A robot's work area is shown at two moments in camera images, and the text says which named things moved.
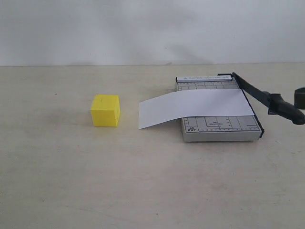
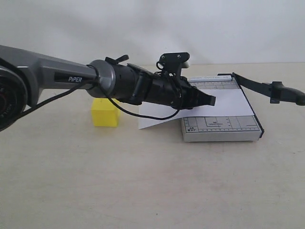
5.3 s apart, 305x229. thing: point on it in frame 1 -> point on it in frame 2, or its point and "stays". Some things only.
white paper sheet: (193, 103) stays
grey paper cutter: (235, 128) stays
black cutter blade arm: (276, 104) -> (276, 90)
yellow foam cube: (105, 110) stays
